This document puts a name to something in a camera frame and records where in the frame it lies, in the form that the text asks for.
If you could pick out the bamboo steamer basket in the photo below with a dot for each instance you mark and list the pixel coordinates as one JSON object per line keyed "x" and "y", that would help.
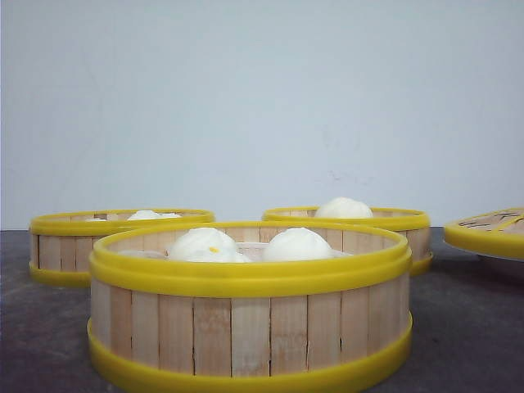
{"x": 336, "y": 325}
{"x": 415, "y": 225}
{"x": 61, "y": 243}

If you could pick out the woven bamboo steamer lid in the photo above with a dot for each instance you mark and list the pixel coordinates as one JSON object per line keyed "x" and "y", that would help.
{"x": 497, "y": 234}

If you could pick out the white bun front right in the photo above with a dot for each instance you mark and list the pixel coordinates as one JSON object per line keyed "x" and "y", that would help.
{"x": 297, "y": 244}

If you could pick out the white bun with yellow dot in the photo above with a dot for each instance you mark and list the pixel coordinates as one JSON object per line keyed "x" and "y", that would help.
{"x": 206, "y": 245}

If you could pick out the white bun in right basket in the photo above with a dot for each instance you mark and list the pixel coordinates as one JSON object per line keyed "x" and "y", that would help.
{"x": 344, "y": 208}

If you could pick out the white bun in basket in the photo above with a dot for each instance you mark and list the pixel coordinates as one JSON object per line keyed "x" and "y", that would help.
{"x": 344, "y": 208}
{"x": 151, "y": 214}

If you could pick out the white bun in left basket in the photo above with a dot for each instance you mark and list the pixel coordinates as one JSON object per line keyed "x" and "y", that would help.
{"x": 151, "y": 214}

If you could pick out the white plate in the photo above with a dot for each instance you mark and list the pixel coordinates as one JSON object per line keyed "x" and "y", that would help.
{"x": 502, "y": 265}

